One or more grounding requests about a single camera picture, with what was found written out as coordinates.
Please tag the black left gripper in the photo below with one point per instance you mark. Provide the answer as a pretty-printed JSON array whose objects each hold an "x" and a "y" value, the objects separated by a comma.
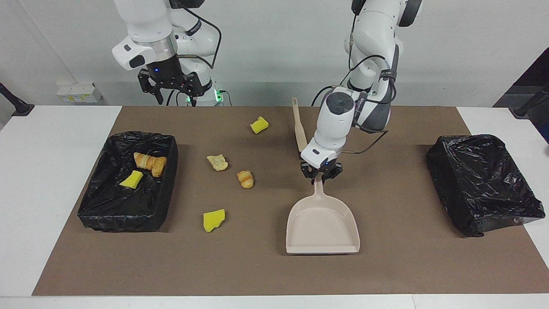
[{"x": 321, "y": 171}]

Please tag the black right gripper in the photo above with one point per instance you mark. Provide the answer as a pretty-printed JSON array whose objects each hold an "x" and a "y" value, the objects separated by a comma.
[{"x": 169, "y": 71}]

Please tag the beige plastic dustpan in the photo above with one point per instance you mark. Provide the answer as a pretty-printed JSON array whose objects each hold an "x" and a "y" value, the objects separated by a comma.
[{"x": 321, "y": 227}]

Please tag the beige hand brush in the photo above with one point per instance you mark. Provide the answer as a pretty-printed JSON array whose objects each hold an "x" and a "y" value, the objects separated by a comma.
[{"x": 299, "y": 128}]

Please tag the small striped croissant piece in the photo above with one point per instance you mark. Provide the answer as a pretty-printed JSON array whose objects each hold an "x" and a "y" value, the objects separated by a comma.
[{"x": 245, "y": 179}]

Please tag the large striped croissant piece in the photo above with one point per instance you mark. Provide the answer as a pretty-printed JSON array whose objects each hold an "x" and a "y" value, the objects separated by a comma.
[{"x": 143, "y": 160}]

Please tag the brown bread roll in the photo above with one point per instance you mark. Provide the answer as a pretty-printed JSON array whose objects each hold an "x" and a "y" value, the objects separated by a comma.
[{"x": 159, "y": 166}]

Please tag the notched yellow sponge piece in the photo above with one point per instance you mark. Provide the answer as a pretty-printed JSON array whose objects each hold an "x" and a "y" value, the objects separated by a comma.
[{"x": 259, "y": 125}]

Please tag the wedge yellow sponge piece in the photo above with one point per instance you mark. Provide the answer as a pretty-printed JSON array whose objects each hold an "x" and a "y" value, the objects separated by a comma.
[{"x": 131, "y": 180}]

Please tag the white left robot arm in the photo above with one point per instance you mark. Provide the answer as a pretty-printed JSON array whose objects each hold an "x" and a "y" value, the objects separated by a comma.
[{"x": 339, "y": 120}]

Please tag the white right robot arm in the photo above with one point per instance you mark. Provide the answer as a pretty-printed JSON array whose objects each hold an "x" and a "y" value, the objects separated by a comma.
[{"x": 146, "y": 21}]

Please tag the bin lined with black bag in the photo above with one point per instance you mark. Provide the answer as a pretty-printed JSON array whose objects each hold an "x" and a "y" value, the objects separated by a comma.
[
  {"x": 480, "y": 184},
  {"x": 128, "y": 206}
]

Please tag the pale cracker piece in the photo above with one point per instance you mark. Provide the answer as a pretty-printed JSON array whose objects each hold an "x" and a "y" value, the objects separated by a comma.
[{"x": 217, "y": 162}]

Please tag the brown table mat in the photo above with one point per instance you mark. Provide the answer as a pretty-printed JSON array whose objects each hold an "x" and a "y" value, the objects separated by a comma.
[{"x": 274, "y": 274}]

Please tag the jagged yellow sponge piece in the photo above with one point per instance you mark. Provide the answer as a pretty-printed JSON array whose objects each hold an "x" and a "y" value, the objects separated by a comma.
[{"x": 213, "y": 219}]

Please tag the black clamp stand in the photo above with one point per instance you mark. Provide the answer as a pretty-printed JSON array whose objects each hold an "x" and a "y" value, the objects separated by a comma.
[
  {"x": 521, "y": 112},
  {"x": 19, "y": 109}
]

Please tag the dark background panel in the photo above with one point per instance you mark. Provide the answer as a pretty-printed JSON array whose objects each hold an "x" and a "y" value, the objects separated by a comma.
[{"x": 538, "y": 73}]

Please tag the white wall socket box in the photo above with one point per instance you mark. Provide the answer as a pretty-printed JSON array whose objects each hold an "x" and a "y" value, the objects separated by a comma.
[{"x": 79, "y": 92}]

